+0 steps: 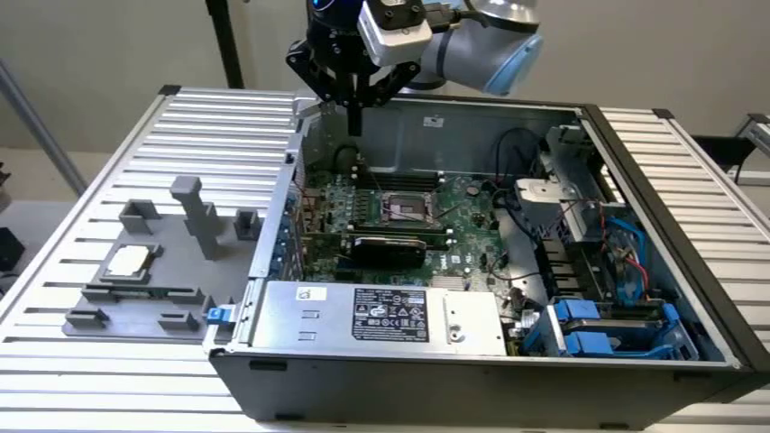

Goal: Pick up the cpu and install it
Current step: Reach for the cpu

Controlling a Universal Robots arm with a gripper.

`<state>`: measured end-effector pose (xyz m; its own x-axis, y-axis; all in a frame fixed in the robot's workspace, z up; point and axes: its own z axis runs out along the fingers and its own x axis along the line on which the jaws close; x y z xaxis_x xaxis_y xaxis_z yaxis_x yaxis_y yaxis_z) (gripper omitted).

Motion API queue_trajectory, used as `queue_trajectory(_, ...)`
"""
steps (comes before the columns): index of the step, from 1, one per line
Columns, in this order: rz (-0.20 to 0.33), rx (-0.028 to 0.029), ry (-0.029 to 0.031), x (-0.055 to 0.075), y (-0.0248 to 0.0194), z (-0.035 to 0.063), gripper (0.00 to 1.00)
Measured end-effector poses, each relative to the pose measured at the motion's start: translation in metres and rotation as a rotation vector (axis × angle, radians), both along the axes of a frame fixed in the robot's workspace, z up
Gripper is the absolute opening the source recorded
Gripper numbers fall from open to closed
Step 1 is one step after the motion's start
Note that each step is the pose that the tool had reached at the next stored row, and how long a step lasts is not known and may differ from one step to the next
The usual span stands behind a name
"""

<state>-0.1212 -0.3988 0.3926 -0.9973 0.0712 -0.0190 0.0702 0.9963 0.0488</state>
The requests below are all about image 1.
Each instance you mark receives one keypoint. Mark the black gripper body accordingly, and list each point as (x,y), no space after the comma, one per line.
(333,36)

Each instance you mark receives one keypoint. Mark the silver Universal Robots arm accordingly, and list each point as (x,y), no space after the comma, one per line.
(480,45)

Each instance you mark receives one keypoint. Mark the CPU socket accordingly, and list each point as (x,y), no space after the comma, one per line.
(401,207)

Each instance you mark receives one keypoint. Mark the silver CPU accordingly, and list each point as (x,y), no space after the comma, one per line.
(131,260)

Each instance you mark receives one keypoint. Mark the white case sticker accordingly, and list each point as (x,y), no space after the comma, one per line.
(432,121)

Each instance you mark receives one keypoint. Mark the black stand pole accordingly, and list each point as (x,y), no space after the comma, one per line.
(225,40)

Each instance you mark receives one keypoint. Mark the black RAM slots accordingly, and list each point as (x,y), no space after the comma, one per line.
(403,180)

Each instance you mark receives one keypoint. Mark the black table corner cap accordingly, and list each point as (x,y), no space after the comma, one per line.
(664,113)
(168,90)

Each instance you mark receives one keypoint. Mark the green motherboard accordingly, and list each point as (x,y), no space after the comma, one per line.
(468,234)

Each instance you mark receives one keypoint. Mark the black graphics card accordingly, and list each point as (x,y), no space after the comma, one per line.
(387,250)

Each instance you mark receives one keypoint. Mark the silver drive cage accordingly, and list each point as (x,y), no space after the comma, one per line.
(559,194)

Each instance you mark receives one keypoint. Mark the small silver heatsink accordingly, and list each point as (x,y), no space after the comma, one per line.
(449,282)

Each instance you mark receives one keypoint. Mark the grey slanted metal pole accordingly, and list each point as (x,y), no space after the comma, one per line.
(41,131)

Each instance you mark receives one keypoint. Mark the grey parts rack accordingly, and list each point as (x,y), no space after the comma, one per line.
(180,279)

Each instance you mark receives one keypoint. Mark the silver power supply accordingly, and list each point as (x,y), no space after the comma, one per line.
(336,315)

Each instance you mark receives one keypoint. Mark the blue case latch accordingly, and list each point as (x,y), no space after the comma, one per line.
(219,315)

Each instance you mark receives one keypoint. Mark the green RAM stick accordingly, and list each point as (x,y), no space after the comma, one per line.
(143,293)

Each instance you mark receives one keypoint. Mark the blue disk bay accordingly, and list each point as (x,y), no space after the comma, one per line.
(602,325)

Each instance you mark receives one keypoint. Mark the black box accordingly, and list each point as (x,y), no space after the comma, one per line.
(8,248)

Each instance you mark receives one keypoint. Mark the black open PC case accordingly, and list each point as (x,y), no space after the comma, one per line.
(480,388)

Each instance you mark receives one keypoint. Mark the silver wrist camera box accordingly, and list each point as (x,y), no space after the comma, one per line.
(393,31)

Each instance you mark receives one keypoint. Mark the aluminium frame profile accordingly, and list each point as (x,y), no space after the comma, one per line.
(754,140)

